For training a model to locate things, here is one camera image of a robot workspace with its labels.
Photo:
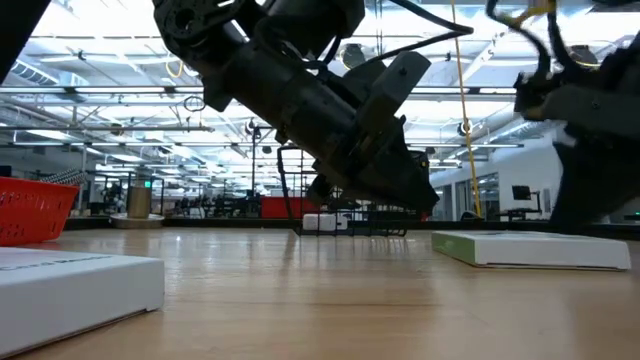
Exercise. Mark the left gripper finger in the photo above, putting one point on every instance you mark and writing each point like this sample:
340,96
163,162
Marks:
390,175
320,194

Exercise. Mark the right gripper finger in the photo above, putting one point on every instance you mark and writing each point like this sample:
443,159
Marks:
600,175

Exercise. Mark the white USB charger block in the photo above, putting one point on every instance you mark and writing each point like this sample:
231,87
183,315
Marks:
342,222
319,222

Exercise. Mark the white box green edge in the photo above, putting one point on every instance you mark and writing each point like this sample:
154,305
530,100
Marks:
75,290
540,252

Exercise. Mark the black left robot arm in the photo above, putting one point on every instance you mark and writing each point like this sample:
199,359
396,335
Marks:
300,20

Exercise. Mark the red background bin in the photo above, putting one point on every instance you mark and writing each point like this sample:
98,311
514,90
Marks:
275,207

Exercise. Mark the black background monitor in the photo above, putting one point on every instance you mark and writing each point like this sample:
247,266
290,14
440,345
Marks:
521,193

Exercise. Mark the long ceiling light strip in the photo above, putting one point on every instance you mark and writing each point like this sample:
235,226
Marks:
100,90

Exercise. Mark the red plastic basket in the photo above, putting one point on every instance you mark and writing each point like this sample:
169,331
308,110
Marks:
35,215

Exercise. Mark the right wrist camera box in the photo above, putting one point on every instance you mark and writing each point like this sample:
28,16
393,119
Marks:
595,106

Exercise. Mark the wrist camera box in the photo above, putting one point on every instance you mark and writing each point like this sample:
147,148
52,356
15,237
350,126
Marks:
390,85
595,106

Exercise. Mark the black background station frame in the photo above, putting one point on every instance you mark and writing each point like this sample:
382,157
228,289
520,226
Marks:
253,160

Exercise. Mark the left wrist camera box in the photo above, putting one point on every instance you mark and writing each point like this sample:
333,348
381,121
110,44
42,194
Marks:
390,85

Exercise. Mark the silver air duct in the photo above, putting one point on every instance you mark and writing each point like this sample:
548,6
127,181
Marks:
30,72
515,131

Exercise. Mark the black aluminium rig frame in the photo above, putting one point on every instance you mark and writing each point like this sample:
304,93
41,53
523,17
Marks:
200,223

